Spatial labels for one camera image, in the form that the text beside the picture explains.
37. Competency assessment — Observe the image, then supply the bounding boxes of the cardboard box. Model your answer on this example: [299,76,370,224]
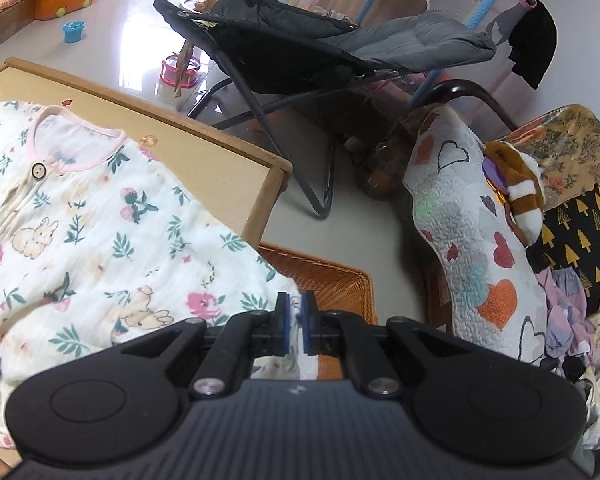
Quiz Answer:
[0,0,37,46]

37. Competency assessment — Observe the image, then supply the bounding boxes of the grey folding lounge chair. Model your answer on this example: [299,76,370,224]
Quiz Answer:
[153,0,498,218]

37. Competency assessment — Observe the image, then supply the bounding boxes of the brown glass jar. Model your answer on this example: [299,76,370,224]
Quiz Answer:
[355,135,407,202]

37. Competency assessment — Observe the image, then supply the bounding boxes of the yellow floral sofa cover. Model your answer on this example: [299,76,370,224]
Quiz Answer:
[505,105,600,356]

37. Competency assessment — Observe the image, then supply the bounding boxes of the heart-print quilt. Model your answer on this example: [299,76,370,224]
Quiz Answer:
[402,105,551,366]

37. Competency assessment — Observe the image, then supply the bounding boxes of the black tree-print pillow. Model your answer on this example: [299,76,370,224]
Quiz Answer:
[527,185,600,313]

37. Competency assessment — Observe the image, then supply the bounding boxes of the floral pink-collared baby shirt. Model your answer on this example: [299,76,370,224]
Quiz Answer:
[0,101,303,448]

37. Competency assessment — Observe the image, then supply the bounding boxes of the pink toy drum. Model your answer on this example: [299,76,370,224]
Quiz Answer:
[160,54,201,88]

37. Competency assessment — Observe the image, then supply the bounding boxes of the lilac crumpled clothes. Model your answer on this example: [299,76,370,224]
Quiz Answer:
[532,265,600,461]

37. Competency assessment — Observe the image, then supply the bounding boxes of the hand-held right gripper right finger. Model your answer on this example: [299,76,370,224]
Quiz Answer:
[301,291,473,401]

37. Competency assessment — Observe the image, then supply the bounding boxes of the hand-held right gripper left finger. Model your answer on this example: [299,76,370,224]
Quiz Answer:
[112,291,291,401]

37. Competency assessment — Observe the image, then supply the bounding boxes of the black hanging garment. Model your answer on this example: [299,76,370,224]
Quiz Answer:
[508,0,557,90]

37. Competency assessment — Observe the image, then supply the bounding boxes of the orange wicker basket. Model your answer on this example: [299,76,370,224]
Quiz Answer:
[257,242,378,381]

